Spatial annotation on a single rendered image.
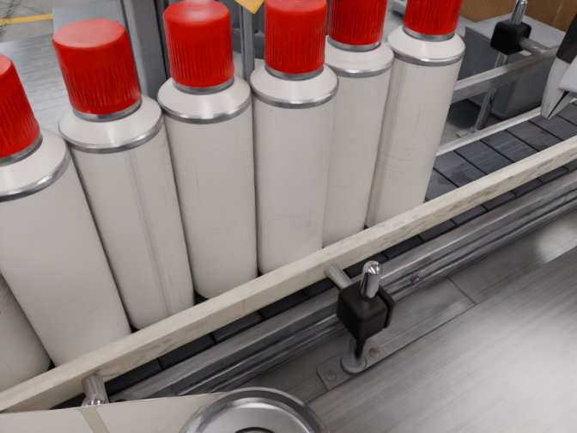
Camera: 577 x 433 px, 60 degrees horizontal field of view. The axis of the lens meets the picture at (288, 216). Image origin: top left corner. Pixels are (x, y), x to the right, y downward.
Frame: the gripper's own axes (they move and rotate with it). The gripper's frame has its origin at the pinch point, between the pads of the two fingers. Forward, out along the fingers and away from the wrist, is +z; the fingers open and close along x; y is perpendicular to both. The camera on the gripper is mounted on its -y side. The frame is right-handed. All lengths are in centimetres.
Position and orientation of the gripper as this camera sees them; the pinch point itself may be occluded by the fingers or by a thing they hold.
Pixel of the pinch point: (546, 101)
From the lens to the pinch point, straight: 55.5
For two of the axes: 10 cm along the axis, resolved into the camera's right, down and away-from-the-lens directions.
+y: 5.2, 6.0, -6.1
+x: 7.3, 0.6, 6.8
